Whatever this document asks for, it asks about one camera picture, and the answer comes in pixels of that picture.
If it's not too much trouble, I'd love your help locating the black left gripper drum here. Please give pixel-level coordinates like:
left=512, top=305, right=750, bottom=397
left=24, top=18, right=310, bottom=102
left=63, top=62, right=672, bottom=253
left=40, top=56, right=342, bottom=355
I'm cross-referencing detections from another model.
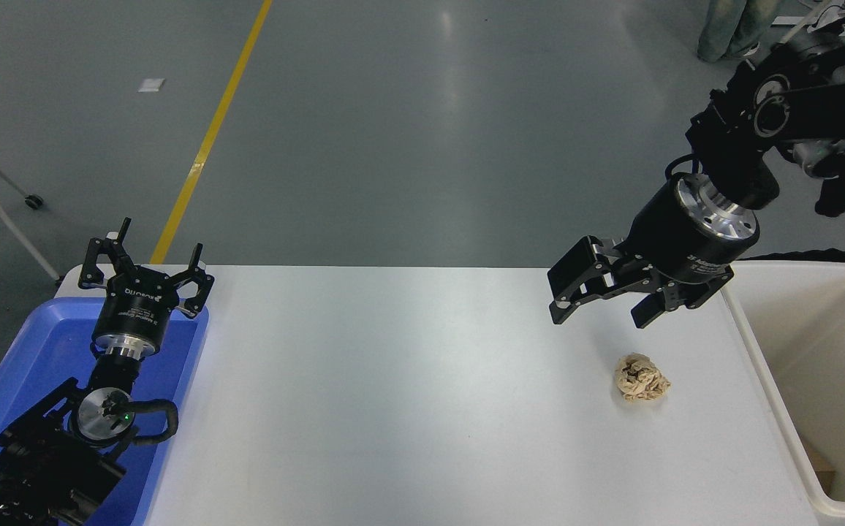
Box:
left=94, top=266, right=179, bottom=346

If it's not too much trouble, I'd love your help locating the person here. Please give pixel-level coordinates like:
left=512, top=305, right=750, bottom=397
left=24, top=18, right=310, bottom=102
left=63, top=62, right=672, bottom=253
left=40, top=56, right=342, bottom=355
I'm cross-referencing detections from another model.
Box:
left=697, top=0, right=776, bottom=64

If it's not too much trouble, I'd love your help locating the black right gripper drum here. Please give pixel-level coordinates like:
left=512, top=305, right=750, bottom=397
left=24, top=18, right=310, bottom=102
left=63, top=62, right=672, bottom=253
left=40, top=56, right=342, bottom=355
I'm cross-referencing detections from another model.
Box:
left=621, top=178, right=752, bottom=309

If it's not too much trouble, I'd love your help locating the large pale plastic bin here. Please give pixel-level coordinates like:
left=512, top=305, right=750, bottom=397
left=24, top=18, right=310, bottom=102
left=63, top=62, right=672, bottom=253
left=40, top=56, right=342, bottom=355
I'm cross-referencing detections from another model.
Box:
left=722, top=261, right=845, bottom=521

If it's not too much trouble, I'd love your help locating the white wheeled chair frame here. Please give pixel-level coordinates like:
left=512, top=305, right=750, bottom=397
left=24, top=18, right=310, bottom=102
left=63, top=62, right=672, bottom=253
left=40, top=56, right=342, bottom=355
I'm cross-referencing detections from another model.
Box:
left=772, top=2, right=845, bottom=49

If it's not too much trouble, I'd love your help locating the blue plastic tray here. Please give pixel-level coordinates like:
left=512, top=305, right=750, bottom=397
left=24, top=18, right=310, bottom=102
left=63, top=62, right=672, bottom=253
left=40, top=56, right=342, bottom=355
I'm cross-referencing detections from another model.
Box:
left=0, top=296, right=210, bottom=526

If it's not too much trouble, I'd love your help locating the tan paper ball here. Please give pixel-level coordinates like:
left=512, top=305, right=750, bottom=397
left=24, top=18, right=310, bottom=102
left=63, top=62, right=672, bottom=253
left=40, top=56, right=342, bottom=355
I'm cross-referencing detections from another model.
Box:
left=613, top=353, right=672, bottom=403

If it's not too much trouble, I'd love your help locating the black bulky floor object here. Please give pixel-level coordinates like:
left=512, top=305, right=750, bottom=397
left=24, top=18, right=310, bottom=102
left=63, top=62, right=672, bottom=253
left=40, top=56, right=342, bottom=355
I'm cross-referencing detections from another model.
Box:
left=740, top=247, right=845, bottom=277

